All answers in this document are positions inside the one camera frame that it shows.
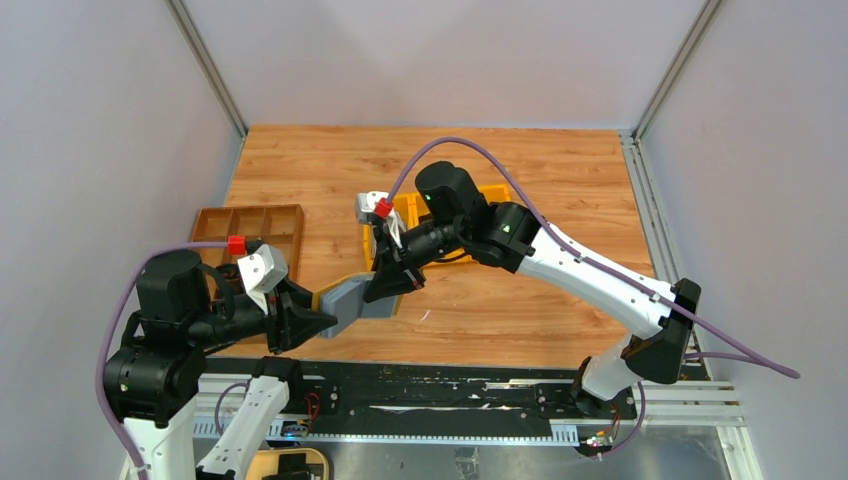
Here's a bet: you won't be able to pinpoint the wooden compartment tray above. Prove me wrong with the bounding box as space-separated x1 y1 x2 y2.
190 204 305 293

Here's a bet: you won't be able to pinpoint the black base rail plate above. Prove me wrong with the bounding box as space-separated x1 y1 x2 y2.
231 357 641 440

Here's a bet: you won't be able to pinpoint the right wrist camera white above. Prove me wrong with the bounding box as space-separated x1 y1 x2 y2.
355 191 406 246

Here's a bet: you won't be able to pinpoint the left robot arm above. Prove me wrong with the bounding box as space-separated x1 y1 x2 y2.
96 242 336 479

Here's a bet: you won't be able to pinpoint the yellow leather card holder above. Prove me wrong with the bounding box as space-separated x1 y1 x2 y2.
312 272 402 339

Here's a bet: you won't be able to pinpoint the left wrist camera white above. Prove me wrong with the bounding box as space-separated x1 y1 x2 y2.
237 244 289 314

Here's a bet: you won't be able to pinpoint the aluminium frame rails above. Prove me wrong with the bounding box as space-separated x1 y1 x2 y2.
119 132 763 480

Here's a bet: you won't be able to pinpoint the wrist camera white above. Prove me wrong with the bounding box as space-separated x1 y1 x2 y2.
355 191 406 246
237 244 289 314

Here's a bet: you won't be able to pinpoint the yellow tray with phone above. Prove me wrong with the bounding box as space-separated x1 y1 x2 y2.
246 447 332 480

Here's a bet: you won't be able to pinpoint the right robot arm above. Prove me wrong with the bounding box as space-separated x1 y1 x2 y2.
356 161 700 415

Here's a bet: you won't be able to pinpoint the yellow plastic bin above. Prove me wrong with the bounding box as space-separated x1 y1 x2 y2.
362 183 512 270

